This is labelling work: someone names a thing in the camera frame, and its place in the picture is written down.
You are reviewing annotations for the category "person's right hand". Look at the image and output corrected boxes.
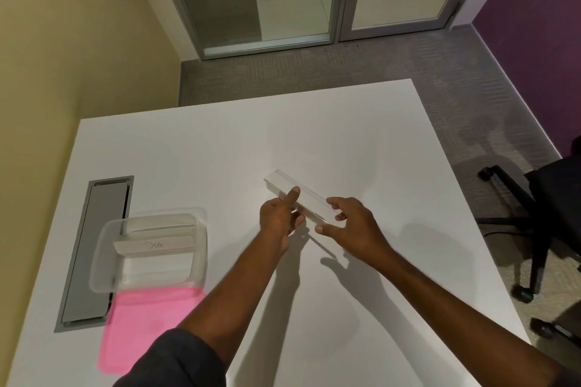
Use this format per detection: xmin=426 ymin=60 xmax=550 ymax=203
xmin=314 ymin=197 xmax=393 ymax=267

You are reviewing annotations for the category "pink plastic lid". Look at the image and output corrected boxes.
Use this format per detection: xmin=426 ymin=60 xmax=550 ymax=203
xmin=98 ymin=285 xmax=208 ymax=375

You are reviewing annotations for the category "black office chair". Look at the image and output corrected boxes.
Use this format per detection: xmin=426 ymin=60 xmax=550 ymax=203
xmin=476 ymin=135 xmax=581 ymax=349

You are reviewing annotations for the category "clear prism red label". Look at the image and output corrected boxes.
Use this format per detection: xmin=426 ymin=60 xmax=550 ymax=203
xmin=263 ymin=169 xmax=348 ymax=225

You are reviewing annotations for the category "person's left hand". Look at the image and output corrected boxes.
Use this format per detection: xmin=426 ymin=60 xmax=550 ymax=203
xmin=258 ymin=186 xmax=307 ymax=256

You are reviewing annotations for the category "clear plastic container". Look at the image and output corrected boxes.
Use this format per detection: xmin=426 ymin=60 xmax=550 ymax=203
xmin=89 ymin=206 xmax=209 ymax=293

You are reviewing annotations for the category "person's right forearm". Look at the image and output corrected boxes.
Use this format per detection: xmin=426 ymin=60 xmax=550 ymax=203
xmin=363 ymin=250 xmax=581 ymax=387

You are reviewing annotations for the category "grey table cable hatch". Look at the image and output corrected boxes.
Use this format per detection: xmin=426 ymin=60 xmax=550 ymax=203
xmin=54 ymin=175 xmax=135 ymax=334

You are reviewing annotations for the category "white prism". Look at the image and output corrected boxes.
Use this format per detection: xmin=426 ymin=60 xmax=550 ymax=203
xmin=113 ymin=236 xmax=197 ymax=257

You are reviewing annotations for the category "person's left forearm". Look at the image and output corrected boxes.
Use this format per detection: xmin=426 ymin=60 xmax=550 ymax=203
xmin=113 ymin=236 xmax=291 ymax=387

